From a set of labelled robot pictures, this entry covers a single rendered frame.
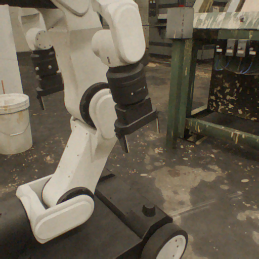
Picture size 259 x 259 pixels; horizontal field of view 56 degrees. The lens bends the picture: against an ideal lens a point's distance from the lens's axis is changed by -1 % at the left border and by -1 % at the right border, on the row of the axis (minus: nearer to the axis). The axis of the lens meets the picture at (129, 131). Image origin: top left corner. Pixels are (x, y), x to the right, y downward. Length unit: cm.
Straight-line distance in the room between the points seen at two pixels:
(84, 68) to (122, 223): 57
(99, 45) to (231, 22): 122
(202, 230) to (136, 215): 39
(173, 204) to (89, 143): 67
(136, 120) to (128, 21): 23
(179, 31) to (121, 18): 112
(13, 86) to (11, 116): 143
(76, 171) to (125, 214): 27
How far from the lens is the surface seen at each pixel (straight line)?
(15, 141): 187
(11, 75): 317
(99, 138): 76
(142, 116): 61
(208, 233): 121
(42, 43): 91
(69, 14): 67
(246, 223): 132
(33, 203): 83
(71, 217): 84
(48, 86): 98
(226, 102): 201
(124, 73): 54
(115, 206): 100
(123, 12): 50
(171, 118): 175
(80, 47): 71
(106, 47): 54
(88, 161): 82
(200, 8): 187
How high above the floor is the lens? 84
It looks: 24 degrees down
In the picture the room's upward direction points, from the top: straight up
